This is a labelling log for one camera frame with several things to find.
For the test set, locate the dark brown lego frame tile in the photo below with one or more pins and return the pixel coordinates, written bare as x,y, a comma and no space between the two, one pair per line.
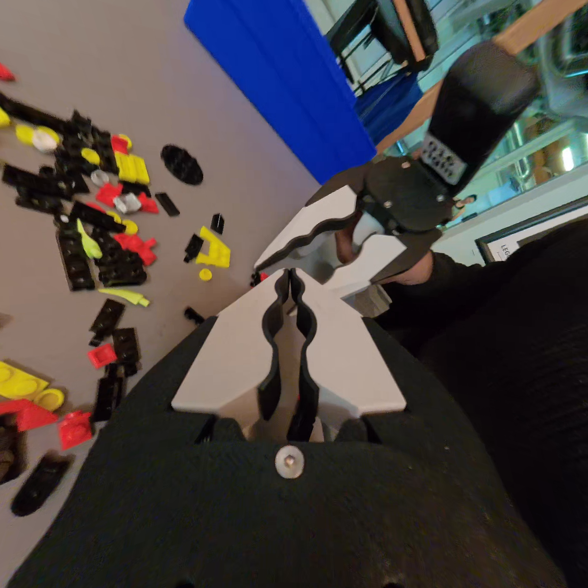
166,204

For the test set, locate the black chair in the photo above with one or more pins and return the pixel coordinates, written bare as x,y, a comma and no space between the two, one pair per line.
404,27

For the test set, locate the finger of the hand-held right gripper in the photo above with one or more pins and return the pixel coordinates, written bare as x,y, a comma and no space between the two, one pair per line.
321,211
376,257

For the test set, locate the black lego hinge brick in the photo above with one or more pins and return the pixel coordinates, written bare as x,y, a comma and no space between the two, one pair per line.
194,315

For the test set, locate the pile of loose lego pieces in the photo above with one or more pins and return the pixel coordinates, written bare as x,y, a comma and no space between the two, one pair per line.
73,266

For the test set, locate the black lego plate with holes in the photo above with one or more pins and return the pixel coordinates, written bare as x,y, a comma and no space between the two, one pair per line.
193,248

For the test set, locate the person's right hand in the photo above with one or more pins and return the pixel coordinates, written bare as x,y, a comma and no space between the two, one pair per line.
413,268

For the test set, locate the yellow wedge lego plate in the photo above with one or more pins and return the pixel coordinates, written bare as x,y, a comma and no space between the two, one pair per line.
216,255

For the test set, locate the person's right forearm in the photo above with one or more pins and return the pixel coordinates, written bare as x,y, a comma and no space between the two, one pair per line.
459,285

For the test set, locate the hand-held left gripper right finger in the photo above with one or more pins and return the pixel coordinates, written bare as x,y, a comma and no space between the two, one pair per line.
353,363

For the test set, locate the yellow round lego stud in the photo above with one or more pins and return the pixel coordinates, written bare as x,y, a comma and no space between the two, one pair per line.
205,274

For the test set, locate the person's black knit sweater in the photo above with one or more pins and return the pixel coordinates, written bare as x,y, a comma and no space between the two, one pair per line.
528,413

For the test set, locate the black round lego plate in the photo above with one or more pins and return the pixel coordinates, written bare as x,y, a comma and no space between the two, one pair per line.
181,164

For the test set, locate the black framed poster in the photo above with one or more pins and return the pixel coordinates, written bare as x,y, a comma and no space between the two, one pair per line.
505,246

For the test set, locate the small black red lego assembly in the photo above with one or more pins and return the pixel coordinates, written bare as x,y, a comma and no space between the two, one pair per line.
262,277

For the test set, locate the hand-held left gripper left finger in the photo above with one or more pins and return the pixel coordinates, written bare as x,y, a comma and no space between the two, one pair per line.
225,363

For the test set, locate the black lego tile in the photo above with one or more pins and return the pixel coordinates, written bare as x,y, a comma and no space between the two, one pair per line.
217,223

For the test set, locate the wooden beam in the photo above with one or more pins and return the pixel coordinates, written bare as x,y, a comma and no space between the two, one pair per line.
533,27

